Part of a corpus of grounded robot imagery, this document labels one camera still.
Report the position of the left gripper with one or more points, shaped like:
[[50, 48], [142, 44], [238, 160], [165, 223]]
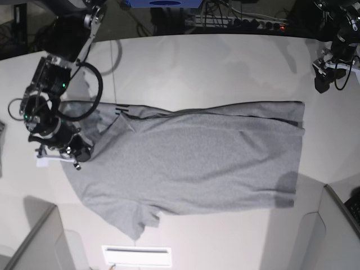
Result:
[[325, 77]]

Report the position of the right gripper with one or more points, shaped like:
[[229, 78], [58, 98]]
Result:
[[61, 138]]

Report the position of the grey T-shirt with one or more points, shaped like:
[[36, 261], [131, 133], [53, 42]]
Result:
[[148, 161]]

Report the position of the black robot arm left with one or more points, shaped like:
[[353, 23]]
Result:
[[342, 20]]

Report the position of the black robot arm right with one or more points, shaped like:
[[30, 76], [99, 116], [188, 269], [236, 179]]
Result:
[[68, 44]]

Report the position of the grey partition panel left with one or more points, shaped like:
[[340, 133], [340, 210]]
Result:
[[45, 247]]

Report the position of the grey partition panel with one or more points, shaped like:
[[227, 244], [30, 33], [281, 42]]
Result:
[[328, 238], [45, 247]]

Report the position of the black keyboard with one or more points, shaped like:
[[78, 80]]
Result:
[[353, 206]]

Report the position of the blue box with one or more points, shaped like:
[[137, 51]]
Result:
[[165, 3]]

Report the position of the grey partition panel right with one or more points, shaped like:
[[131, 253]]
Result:
[[328, 238]]

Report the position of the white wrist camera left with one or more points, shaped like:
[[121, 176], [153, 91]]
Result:
[[325, 66]]

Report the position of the white cable slot plate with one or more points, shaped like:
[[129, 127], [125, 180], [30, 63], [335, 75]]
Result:
[[134, 256]]

